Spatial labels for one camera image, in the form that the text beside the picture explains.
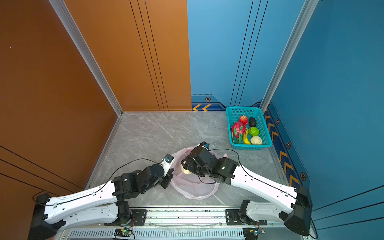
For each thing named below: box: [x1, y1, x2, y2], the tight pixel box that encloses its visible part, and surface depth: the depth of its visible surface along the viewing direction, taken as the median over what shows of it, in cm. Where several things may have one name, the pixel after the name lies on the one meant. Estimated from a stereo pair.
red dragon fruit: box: [231, 121, 247, 144], surface depth 101 cm
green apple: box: [248, 126, 260, 136], surface depth 103 cm
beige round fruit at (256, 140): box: [250, 135, 263, 145], surface depth 98 cm
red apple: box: [239, 115, 248, 126], surface depth 111 cm
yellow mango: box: [243, 132, 252, 145], surface depth 102 cm
